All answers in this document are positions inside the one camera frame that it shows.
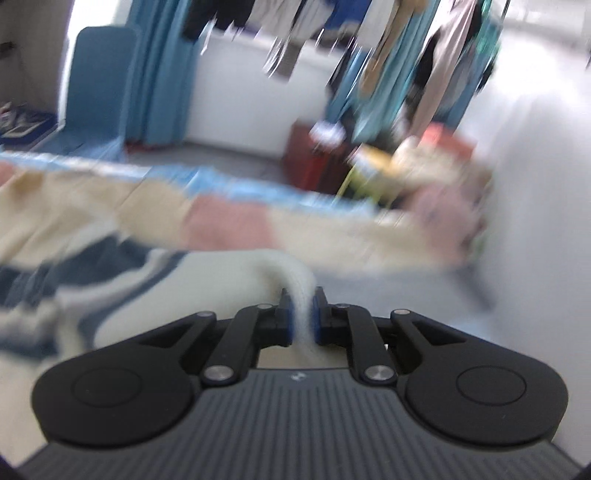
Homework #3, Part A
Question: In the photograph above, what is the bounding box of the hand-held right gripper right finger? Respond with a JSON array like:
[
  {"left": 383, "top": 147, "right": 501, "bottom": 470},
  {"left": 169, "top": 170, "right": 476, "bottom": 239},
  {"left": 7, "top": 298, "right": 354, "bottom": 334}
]
[{"left": 311, "top": 286, "right": 468, "bottom": 387}]

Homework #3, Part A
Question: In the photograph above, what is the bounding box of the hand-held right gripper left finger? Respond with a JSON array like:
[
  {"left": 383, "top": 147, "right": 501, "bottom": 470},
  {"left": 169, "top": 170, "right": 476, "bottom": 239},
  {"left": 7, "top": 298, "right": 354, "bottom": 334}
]
[{"left": 137, "top": 288, "right": 296, "bottom": 387}]

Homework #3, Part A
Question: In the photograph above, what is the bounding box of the cream sweater with blue stripes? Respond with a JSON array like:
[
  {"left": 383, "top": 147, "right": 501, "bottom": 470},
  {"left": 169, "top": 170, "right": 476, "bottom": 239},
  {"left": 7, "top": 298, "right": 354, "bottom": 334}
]
[{"left": 0, "top": 236, "right": 319, "bottom": 370}]

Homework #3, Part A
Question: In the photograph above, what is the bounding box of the patchwork quilt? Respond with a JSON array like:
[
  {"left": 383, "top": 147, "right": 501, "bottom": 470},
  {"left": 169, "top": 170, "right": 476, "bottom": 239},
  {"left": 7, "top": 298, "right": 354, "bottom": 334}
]
[{"left": 0, "top": 150, "right": 467, "bottom": 278}]

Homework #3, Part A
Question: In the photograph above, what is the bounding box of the red-brown chest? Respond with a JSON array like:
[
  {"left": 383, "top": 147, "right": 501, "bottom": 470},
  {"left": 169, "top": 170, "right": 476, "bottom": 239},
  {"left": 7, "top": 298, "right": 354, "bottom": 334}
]
[{"left": 283, "top": 121, "right": 357, "bottom": 195}]

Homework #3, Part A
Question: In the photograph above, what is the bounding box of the stack of books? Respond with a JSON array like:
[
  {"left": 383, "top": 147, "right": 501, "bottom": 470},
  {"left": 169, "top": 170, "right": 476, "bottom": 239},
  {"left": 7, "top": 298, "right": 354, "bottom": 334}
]
[{"left": 344, "top": 144, "right": 403, "bottom": 201}]

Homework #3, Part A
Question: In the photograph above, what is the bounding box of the pink blanket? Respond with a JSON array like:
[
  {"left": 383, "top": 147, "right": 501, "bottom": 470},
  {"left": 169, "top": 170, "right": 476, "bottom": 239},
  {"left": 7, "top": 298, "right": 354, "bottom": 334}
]
[{"left": 409, "top": 184, "right": 488, "bottom": 247}]

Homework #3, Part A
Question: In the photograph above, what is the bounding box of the white plastic bag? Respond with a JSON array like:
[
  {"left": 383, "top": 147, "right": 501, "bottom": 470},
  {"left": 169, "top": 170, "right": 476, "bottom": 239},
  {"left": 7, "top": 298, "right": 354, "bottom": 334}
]
[{"left": 308, "top": 121, "right": 346, "bottom": 145}]

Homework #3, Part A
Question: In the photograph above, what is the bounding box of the cream fluffy blanket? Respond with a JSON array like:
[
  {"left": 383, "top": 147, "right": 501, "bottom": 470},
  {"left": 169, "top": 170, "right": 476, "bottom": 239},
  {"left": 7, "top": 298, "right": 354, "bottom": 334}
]
[{"left": 392, "top": 137, "right": 465, "bottom": 188}]

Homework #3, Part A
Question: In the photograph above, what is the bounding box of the orange box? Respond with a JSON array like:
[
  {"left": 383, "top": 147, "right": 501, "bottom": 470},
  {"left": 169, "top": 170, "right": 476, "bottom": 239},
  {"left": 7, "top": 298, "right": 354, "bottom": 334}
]
[{"left": 419, "top": 124, "right": 477, "bottom": 163}]

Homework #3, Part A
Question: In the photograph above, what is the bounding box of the light blue hanging garment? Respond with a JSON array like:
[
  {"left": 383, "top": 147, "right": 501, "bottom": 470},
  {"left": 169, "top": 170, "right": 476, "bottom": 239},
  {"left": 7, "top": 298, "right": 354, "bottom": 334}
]
[{"left": 325, "top": 0, "right": 421, "bottom": 144}]

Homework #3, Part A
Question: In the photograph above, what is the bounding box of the striped hanging garment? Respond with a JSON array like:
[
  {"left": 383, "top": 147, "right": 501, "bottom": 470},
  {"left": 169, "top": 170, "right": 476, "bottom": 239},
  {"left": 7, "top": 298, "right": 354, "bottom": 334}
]
[{"left": 262, "top": 34, "right": 303, "bottom": 81}]

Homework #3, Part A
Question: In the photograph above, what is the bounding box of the pink hanging garment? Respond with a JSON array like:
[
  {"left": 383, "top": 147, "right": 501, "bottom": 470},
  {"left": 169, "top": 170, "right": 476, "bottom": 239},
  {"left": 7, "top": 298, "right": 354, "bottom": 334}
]
[{"left": 411, "top": 0, "right": 483, "bottom": 134}]

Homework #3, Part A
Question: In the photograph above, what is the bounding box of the blue curtain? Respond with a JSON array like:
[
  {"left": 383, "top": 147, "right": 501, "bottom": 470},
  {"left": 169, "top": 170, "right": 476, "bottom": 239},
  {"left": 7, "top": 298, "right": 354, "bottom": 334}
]
[{"left": 124, "top": 0, "right": 209, "bottom": 145}]

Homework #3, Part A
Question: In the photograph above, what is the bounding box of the blue patterned box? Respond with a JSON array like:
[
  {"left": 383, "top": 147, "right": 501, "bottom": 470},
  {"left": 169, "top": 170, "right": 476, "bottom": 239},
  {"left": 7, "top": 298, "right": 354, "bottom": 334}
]
[{"left": 0, "top": 102, "right": 57, "bottom": 145}]

